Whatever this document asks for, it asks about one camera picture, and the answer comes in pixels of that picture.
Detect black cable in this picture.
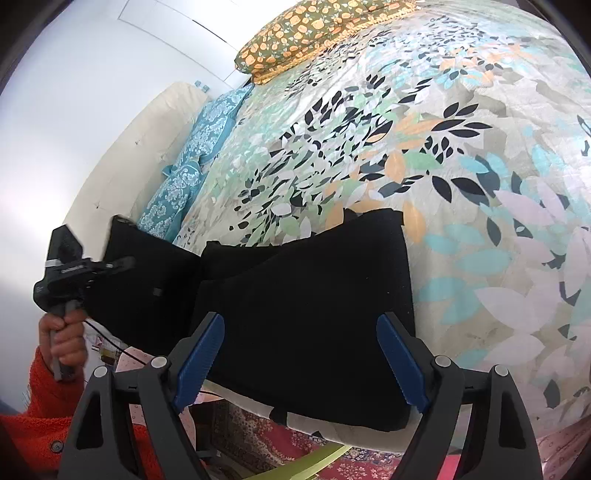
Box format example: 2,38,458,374
83,318,155,366

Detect cream padded headboard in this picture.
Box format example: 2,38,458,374
62,82,211,250

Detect white wardrobe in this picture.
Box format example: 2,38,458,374
115,0,305,86

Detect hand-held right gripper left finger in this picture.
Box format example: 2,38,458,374
58,311,226,480

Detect bed with floral leaf sheet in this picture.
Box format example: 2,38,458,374
175,0,591,457

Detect blue patterned pillow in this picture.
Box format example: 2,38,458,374
136,154,204,243
187,84,254,162

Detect yellow-green plastic item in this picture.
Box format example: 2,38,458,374
256,442,354,480

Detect person's left forearm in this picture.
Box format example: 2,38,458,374
25,346,93,416

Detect person's left hand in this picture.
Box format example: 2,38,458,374
38,314,88,368

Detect patterned red rug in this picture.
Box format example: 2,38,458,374
198,399,462,480

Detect black pants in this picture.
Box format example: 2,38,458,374
85,209,416,432

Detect person's red fleece jacket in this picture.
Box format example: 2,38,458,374
0,406,162,480

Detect orange floral pillow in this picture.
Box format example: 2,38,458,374
235,0,416,85

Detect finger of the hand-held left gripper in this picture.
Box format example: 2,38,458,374
90,257,137,274

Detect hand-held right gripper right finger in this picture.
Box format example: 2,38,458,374
376,311,543,480

